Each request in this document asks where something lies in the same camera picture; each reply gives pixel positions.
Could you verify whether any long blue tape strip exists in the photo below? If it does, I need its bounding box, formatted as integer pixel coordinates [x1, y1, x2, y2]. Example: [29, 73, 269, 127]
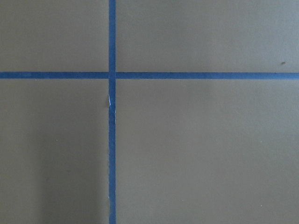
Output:
[108, 0, 116, 224]

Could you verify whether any crossing blue tape strip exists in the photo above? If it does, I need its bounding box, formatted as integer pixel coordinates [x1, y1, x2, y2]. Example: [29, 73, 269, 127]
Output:
[0, 72, 299, 80]

